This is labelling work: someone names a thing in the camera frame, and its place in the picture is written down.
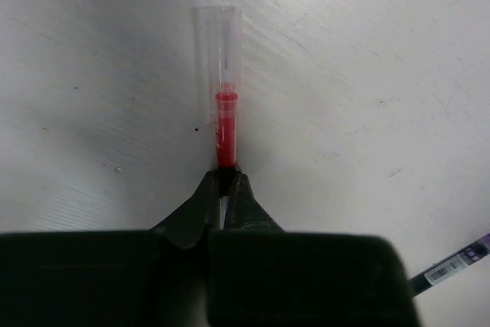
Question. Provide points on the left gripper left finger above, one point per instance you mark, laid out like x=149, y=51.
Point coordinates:
x=149, y=277

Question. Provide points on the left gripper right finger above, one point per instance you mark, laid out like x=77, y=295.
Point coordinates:
x=261, y=275

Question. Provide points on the red pen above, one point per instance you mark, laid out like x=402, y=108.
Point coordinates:
x=218, y=38

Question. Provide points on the purple pen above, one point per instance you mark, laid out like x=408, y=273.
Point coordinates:
x=449, y=266

